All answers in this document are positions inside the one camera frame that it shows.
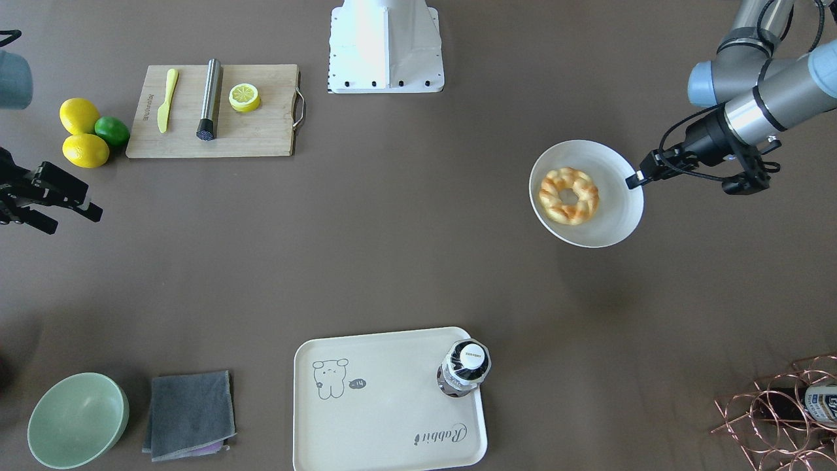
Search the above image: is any cream rectangular tray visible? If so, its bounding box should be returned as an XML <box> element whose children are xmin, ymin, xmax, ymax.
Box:
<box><xmin>292</xmin><ymin>326</ymin><xmax>488</xmax><ymax>470</ymax></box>

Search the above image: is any yellow plastic knife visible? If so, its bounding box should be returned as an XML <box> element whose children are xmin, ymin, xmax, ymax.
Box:
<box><xmin>156</xmin><ymin>68</ymin><xmax>179</xmax><ymax>133</ymax></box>

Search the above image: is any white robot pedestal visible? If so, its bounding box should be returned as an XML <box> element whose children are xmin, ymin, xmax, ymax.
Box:
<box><xmin>327</xmin><ymin>1</ymin><xmax>445</xmax><ymax>94</ymax></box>

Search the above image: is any copper wire bottle rack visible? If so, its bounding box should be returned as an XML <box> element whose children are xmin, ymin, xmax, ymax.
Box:
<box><xmin>712</xmin><ymin>353</ymin><xmax>836</xmax><ymax>470</ymax></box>

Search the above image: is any wooden cutting board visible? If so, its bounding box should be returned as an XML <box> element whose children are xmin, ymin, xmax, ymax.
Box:
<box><xmin>126</xmin><ymin>63</ymin><xmax>301</xmax><ymax>159</ymax></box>

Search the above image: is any green lime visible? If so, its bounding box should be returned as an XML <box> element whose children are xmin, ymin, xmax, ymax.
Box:
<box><xmin>94</xmin><ymin>116</ymin><xmax>131</xmax><ymax>147</ymax></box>

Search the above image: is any half lemon slice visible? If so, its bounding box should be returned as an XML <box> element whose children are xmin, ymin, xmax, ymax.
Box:
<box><xmin>228</xmin><ymin>83</ymin><xmax>261</xmax><ymax>113</ymax></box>

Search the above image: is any grey folded cloth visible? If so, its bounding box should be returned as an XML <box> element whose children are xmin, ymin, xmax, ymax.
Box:
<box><xmin>143</xmin><ymin>370</ymin><xmax>237</xmax><ymax>462</ymax></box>

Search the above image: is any mint green bowl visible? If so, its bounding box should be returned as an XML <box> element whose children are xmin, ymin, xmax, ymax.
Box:
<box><xmin>27</xmin><ymin>372</ymin><xmax>129</xmax><ymax>469</ymax></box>

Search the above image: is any steel muddler cylinder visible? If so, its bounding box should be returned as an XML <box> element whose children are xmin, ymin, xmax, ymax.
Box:
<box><xmin>196</xmin><ymin>58</ymin><xmax>222</xmax><ymax>142</ymax></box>

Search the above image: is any dark sauce bottle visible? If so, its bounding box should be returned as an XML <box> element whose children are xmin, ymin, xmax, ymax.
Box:
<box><xmin>436</xmin><ymin>339</ymin><xmax>492</xmax><ymax>398</ymax></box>

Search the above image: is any bottle in wire rack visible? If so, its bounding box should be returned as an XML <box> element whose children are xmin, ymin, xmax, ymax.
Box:
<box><xmin>763</xmin><ymin>385</ymin><xmax>836</xmax><ymax>427</ymax></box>

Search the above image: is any whole yellow lemon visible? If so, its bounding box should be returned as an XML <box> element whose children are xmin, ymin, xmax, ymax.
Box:
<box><xmin>59</xmin><ymin>97</ymin><xmax>101</xmax><ymax>136</ymax></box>

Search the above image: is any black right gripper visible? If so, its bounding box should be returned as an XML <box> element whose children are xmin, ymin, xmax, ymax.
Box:
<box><xmin>1</xmin><ymin>148</ymin><xmax>103</xmax><ymax>226</ymax></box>

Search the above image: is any white round plate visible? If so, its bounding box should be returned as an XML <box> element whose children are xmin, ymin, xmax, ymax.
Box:
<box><xmin>528</xmin><ymin>139</ymin><xmax>645</xmax><ymax>249</ymax></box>

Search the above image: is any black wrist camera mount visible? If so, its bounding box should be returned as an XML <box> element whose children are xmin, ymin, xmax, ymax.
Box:
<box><xmin>721</xmin><ymin>139</ymin><xmax>782</xmax><ymax>196</ymax></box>

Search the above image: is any twisted glazed donut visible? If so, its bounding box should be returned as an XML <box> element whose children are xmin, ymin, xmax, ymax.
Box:
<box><xmin>536</xmin><ymin>167</ymin><xmax>600</xmax><ymax>226</ymax></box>

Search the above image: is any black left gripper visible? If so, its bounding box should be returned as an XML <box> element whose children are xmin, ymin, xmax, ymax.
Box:
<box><xmin>625</xmin><ymin>111</ymin><xmax>743</xmax><ymax>190</ymax></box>

